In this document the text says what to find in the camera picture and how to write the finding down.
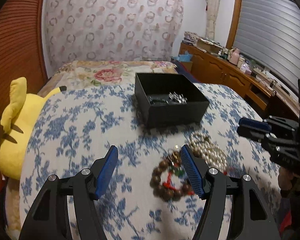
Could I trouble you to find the cardboard box on cabinet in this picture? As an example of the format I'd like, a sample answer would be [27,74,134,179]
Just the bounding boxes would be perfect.
[196,39,223,54]

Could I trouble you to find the white pearl necklace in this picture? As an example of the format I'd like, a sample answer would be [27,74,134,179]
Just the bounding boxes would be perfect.
[191,132,228,172]

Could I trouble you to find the black jewelry box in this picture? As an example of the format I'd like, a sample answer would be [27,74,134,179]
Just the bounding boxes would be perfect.
[135,73,210,128]

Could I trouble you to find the pink thermos bottle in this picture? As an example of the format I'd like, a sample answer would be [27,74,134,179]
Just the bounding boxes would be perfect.
[229,48,240,65]

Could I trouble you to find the grey window blind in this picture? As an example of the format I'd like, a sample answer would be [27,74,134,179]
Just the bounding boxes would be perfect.
[233,0,300,90]

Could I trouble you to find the sheer circle pattern curtain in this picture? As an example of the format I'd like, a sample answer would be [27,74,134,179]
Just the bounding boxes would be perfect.
[44,0,184,70]

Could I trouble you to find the wooden sideboard cabinet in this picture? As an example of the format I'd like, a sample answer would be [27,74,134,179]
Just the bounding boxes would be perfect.
[179,42,300,121]

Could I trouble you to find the pink tissue box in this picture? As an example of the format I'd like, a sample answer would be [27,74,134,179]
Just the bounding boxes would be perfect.
[240,63,252,75]

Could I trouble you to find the silver hair pins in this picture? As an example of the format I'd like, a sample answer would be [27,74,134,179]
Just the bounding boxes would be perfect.
[148,92,187,105]

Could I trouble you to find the pink floral quilt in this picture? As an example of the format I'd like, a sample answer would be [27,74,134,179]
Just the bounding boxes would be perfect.
[38,60,177,97]

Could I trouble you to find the yellow Pikachu plush toy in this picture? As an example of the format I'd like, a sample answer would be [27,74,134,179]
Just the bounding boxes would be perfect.
[0,77,67,180]

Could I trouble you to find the person's right hand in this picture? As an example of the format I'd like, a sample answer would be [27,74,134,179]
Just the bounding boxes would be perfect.
[278,166,300,198]

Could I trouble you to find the beige side curtain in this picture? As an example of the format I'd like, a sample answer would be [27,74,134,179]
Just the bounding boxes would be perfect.
[205,0,220,40]

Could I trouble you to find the red string green pendant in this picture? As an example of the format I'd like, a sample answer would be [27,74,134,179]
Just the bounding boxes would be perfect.
[162,166,194,198]

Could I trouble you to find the brown wooden bead bracelet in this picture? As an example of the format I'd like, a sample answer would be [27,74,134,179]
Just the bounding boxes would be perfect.
[149,151,195,202]

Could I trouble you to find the blue tissue paper bag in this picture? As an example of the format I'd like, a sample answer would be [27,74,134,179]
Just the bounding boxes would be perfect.
[176,51,193,62]

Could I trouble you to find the brown louvered wardrobe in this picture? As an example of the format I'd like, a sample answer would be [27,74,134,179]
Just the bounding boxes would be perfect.
[0,0,48,116]

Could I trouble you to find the blue floral bed cover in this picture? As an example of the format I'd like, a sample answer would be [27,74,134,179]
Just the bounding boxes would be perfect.
[19,84,281,239]

